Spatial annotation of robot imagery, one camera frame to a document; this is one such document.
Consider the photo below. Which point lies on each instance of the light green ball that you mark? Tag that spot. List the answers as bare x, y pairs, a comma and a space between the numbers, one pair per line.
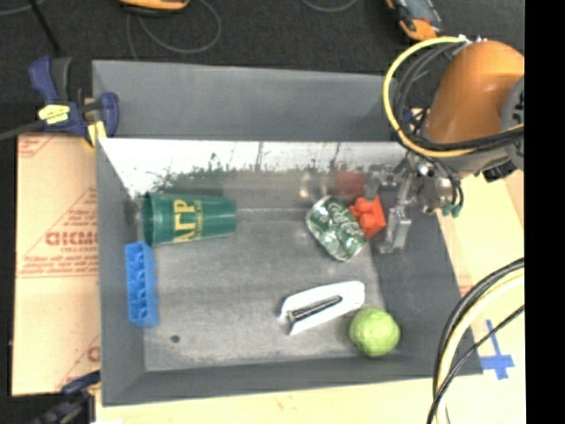
374, 331

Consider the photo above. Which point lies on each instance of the blue toy brick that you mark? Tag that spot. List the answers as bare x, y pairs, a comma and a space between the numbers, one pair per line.
141, 285

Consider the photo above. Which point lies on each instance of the red toy brick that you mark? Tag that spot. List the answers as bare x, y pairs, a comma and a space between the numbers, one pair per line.
368, 217

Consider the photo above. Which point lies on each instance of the black cylinder on white bracket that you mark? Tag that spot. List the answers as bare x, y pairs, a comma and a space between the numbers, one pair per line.
499, 172

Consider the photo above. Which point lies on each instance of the white packet with black razor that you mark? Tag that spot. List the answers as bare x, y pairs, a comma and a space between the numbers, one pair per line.
326, 303

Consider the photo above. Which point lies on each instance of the crushed green and white can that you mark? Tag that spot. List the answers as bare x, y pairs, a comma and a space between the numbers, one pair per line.
335, 232

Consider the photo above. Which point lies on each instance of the green cup with yellow letters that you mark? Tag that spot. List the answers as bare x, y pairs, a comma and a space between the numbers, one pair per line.
194, 221

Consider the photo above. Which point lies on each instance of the grey metal bin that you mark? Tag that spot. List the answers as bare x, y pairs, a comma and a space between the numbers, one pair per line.
247, 289

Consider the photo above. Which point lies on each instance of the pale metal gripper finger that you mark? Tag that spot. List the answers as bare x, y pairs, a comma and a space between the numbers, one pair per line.
373, 186
396, 232

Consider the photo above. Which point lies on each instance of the brown cardboard board, red print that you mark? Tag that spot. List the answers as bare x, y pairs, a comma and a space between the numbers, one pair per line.
53, 254

